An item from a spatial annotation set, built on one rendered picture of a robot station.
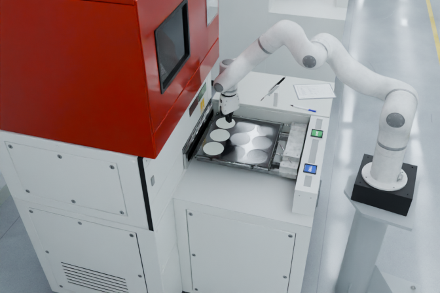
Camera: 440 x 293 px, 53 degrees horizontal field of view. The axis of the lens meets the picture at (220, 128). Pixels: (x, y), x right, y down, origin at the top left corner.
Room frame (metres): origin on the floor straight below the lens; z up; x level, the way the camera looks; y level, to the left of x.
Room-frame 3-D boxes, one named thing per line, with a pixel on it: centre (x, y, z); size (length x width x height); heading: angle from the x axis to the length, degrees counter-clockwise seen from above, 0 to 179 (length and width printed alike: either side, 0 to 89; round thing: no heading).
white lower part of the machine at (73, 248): (1.68, 0.49, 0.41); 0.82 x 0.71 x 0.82; 163
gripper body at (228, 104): (1.77, -0.04, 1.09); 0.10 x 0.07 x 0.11; 127
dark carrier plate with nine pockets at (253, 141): (1.70, -0.10, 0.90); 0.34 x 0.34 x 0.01; 73
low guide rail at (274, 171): (1.57, -0.12, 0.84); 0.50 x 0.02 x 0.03; 73
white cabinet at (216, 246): (1.75, -0.22, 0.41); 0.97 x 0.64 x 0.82; 163
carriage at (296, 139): (1.64, -0.36, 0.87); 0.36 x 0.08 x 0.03; 163
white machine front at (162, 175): (1.58, 0.17, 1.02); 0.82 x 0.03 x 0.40; 163
